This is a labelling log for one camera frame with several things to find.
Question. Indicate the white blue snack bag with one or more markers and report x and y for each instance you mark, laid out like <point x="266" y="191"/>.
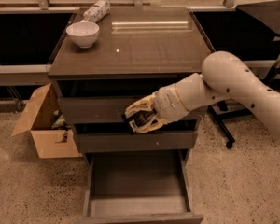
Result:
<point x="97" y="11"/>

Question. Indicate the green packets inside box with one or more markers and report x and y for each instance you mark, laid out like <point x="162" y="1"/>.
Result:
<point x="59" y="121"/>

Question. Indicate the open cardboard box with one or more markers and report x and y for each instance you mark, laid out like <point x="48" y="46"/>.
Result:
<point x="37" y="118"/>

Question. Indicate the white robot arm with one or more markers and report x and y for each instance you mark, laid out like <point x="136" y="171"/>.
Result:
<point x="195" y="92"/>

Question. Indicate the grey middle drawer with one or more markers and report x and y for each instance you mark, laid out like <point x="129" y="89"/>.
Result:
<point x="90" y="143"/>

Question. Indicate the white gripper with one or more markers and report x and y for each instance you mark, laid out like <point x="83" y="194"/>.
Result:
<point x="167" y="104"/>

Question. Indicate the black rxbar chocolate bar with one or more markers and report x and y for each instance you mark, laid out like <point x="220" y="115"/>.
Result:
<point x="139" y="120"/>

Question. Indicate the white ceramic bowl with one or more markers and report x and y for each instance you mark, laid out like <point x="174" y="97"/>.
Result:
<point x="83" y="34"/>

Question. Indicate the grey open bottom drawer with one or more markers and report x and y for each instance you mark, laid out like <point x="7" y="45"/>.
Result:
<point x="146" y="187"/>

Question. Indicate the dark grey drawer cabinet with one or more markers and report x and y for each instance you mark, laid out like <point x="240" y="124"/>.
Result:
<point x="139" y="50"/>

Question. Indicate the grey top drawer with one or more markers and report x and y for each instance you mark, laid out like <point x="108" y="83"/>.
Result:
<point x="78" y="110"/>

